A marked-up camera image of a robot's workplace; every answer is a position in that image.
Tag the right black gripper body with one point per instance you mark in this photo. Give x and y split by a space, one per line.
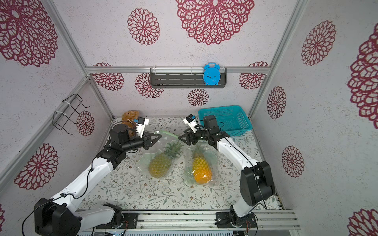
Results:
192 138

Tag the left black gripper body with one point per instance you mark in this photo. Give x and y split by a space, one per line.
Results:
146 144

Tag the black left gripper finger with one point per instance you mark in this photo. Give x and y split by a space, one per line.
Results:
154 135
154 139

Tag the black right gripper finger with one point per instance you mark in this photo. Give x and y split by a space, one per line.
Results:
185 135
185 139

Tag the clear zip-top bag green seal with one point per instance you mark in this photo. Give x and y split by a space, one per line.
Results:
143 164

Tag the green pineapple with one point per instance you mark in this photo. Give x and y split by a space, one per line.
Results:
161 163

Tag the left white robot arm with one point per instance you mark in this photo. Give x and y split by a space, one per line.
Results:
59 215

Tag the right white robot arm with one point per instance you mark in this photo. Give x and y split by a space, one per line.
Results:
256 180

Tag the yellow orange pineapple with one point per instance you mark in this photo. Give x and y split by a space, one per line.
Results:
201 169

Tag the tan teddy bear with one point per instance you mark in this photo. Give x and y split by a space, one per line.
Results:
128 119

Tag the teal plastic basket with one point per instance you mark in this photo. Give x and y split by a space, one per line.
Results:
232 119

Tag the blue alarm clock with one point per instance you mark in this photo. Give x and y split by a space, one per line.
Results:
211 74

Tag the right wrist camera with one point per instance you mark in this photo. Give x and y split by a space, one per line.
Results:
191 121

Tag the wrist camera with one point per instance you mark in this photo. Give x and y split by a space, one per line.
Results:
141 123
191 121

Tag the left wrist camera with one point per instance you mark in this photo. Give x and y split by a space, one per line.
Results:
141 123

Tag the grey wall shelf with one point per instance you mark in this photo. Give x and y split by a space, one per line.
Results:
184 80

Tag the black wire wall rack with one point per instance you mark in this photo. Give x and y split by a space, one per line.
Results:
61 118

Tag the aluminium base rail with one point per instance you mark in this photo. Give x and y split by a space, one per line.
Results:
202 220

